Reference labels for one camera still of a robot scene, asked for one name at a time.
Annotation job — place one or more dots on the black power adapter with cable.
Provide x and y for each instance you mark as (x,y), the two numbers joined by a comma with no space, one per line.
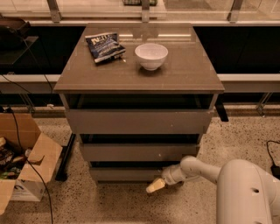
(275,169)

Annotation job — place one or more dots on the grey drawer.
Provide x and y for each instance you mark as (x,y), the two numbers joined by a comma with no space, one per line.
(88,121)
(124,175)
(136,152)

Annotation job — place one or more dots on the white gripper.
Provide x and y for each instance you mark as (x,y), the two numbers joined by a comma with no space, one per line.
(169,177)

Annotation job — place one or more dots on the blue chip bag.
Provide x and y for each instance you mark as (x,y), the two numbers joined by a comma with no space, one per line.
(105,46)

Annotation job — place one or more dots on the grey drawer cabinet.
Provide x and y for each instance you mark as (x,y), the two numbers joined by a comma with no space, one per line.
(186,81)

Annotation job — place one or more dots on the black floor bar left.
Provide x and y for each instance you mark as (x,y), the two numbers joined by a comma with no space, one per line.
(65,155)

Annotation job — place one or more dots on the grey middle drawer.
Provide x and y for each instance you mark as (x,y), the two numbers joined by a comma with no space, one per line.
(136,152)

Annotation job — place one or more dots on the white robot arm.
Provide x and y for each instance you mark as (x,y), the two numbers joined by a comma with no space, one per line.
(245,193)

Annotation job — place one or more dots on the grey top drawer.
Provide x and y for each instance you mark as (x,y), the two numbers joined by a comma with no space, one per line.
(88,121)

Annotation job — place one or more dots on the grey bottom drawer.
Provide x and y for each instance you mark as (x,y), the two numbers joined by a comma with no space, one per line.
(124,175)

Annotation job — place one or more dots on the dark side table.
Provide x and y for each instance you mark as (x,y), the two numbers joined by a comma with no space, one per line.
(15,40)

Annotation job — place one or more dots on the white bowl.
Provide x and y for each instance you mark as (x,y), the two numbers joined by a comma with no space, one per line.
(151,56)

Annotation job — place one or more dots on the open cardboard box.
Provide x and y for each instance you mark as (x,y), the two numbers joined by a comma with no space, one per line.
(41,152)

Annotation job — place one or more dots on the snack items in box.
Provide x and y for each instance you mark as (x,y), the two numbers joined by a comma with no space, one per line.
(11,163)

